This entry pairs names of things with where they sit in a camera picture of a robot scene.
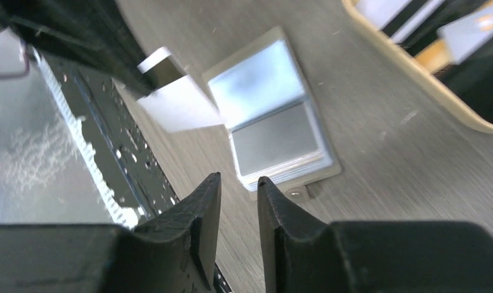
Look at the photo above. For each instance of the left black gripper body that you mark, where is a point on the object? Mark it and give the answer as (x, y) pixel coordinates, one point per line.
(91, 33)

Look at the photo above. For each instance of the aluminium frame rail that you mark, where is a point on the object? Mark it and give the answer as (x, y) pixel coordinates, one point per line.
(126, 217)

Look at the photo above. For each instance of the white credit card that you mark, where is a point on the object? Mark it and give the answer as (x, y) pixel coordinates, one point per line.
(179, 103)

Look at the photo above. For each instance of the striped credit card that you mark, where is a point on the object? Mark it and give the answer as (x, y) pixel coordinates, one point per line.
(398, 19)

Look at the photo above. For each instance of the oval wooden tray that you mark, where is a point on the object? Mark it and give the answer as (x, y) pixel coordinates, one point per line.
(420, 75)

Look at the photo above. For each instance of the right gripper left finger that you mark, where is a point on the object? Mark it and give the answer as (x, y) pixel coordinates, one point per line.
(174, 252)

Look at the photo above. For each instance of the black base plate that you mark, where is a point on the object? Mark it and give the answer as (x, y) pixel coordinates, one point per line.
(121, 149)

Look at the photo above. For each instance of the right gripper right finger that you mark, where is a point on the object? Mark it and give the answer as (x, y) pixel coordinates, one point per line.
(304, 254)

